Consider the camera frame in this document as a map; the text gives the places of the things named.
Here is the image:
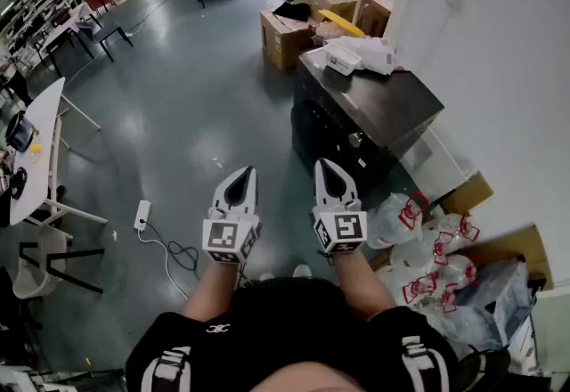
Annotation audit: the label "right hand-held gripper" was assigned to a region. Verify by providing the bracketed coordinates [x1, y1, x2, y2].
[310, 159, 369, 256]

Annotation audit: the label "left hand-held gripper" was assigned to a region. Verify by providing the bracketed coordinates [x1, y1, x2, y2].
[202, 165, 264, 265]

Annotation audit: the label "person's left forearm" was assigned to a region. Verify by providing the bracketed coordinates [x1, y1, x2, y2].
[181, 260, 244, 323]

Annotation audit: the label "person's right forearm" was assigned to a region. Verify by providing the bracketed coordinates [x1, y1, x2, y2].
[331, 250, 397, 322]

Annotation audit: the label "black drawer cabinet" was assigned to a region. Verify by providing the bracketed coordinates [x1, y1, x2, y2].
[290, 49, 445, 200]

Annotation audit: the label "white power strip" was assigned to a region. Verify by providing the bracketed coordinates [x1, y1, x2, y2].
[133, 199, 152, 232]

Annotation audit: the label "pile of clear plastic bags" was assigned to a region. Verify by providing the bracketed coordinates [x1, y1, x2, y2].
[367, 192, 485, 315]

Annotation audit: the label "white foam board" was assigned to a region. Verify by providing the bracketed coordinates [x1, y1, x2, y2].
[399, 126, 481, 205]

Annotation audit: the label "white plastic lidded container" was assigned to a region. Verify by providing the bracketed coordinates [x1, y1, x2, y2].
[322, 42, 363, 75]

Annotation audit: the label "small cardboard piece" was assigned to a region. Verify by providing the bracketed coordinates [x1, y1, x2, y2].
[439, 170, 495, 216]

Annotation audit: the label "white and pink plastic bag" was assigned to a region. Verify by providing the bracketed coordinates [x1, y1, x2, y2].
[327, 36, 397, 77]

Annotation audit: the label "person's black clothing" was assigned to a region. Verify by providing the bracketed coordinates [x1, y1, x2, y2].
[125, 276, 460, 392]

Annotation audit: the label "clear crumpled plastic bag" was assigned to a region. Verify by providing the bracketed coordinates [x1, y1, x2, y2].
[311, 21, 351, 47]

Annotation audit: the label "dark brown cardboard box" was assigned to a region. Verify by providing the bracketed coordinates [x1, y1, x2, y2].
[355, 0, 394, 38]

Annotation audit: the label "large flat cardboard sheet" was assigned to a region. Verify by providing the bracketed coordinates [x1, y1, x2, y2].
[462, 224, 554, 292]

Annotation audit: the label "white table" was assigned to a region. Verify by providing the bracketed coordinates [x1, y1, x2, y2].
[8, 77, 109, 229]

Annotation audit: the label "dark blue chair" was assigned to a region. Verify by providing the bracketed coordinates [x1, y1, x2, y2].
[74, 18, 134, 63]

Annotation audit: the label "black headphones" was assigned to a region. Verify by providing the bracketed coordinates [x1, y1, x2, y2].
[10, 167, 29, 200]

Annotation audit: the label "dark round container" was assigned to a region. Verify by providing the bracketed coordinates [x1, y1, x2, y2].
[4, 110, 36, 153]

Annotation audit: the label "black round stand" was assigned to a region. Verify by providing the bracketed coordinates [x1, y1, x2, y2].
[453, 346, 513, 392]

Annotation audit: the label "black cable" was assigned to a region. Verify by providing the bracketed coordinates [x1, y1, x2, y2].
[144, 220, 202, 281]

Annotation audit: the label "white power cable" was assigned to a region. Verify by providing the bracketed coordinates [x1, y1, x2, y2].
[136, 227, 191, 301]

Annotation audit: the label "white chair with black frame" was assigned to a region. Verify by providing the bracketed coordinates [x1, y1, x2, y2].
[12, 227, 106, 300]

